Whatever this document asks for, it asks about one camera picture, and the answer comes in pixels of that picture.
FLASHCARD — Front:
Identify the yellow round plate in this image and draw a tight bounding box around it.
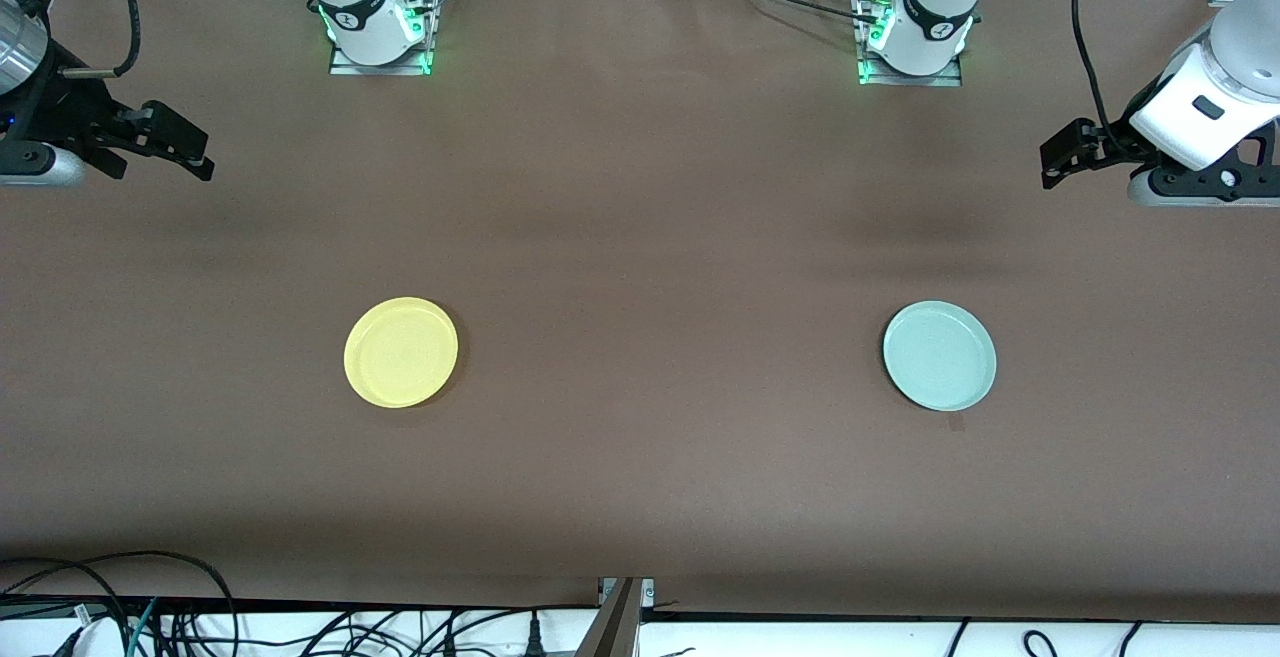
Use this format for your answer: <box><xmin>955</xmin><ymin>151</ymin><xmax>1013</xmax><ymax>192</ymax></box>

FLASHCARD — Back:
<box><xmin>343</xmin><ymin>296</ymin><xmax>460</xmax><ymax>409</ymax></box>

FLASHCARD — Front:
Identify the brown table cover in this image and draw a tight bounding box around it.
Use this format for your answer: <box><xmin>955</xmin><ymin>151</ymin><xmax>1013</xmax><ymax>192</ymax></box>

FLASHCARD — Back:
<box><xmin>0</xmin><ymin>0</ymin><xmax>1280</xmax><ymax>628</ymax></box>

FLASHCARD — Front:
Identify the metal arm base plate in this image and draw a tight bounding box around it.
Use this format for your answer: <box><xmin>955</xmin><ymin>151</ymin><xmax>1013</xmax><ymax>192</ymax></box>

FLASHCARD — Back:
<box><xmin>327</xmin><ymin>0</ymin><xmax>442</xmax><ymax>77</ymax></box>
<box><xmin>852</xmin><ymin>0</ymin><xmax>964</xmax><ymax>88</ymax></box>

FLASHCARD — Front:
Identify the green cable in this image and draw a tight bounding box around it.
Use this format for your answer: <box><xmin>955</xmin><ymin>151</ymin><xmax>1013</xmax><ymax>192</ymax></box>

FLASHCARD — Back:
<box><xmin>125</xmin><ymin>597</ymin><xmax>161</xmax><ymax>657</ymax></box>

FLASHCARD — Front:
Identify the pale green round plate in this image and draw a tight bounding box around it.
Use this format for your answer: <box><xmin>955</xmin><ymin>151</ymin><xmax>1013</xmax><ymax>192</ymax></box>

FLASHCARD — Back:
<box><xmin>882</xmin><ymin>300</ymin><xmax>998</xmax><ymax>412</ymax></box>

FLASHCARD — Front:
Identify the black looping floor cable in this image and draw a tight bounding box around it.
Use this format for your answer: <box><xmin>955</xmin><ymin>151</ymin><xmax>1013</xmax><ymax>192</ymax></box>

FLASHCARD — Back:
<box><xmin>0</xmin><ymin>550</ymin><xmax>239</xmax><ymax>657</ymax></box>

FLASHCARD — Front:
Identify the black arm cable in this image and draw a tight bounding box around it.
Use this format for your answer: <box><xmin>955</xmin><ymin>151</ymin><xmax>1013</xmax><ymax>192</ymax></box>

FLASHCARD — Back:
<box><xmin>1070</xmin><ymin>0</ymin><xmax>1126</xmax><ymax>153</ymax></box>
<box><xmin>55</xmin><ymin>0</ymin><xmax>142</xmax><ymax>79</ymax></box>

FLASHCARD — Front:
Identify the aluminium profile post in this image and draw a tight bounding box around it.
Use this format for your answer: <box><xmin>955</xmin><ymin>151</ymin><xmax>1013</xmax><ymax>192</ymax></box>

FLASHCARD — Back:
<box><xmin>578</xmin><ymin>577</ymin><xmax>656</xmax><ymax>657</ymax></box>

